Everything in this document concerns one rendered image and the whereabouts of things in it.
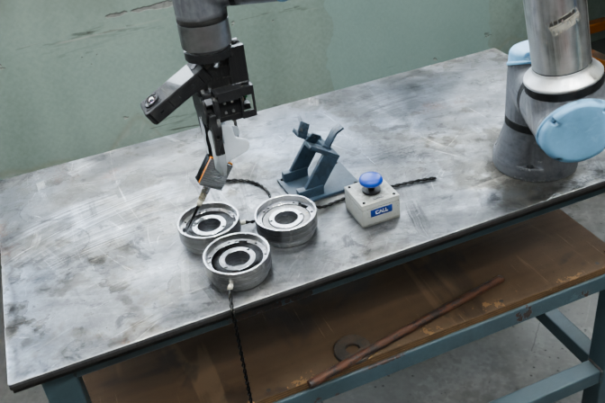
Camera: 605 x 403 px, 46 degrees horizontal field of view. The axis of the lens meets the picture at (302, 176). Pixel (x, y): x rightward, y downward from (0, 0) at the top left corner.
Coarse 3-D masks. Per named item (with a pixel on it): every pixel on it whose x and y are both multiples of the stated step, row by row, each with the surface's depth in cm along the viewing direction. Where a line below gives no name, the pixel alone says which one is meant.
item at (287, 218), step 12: (264, 204) 121; (276, 204) 122; (288, 204) 122; (300, 204) 121; (312, 204) 119; (276, 216) 120; (288, 216) 121; (300, 216) 118; (312, 216) 116; (264, 228) 115; (288, 228) 114; (300, 228) 114; (312, 228) 116; (276, 240) 115; (288, 240) 114; (300, 240) 116
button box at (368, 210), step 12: (384, 180) 122; (348, 192) 120; (360, 192) 120; (372, 192) 119; (384, 192) 119; (396, 192) 119; (348, 204) 122; (360, 204) 117; (372, 204) 117; (384, 204) 118; (396, 204) 119; (360, 216) 118; (372, 216) 118; (384, 216) 119; (396, 216) 120
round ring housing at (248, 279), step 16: (224, 240) 114; (256, 240) 114; (208, 256) 111; (224, 256) 111; (240, 256) 113; (208, 272) 108; (240, 272) 105; (256, 272) 106; (224, 288) 108; (240, 288) 108
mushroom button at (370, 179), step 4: (368, 172) 119; (372, 172) 119; (360, 176) 119; (364, 176) 118; (368, 176) 118; (372, 176) 118; (376, 176) 118; (380, 176) 118; (360, 180) 118; (364, 180) 118; (368, 180) 117; (372, 180) 117; (376, 180) 117; (380, 180) 117; (360, 184) 118; (364, 184) 117; (368, 184) 117; (372, 184) 117; (376, 184) 117; (368, 188) 119; (372, 188) 119
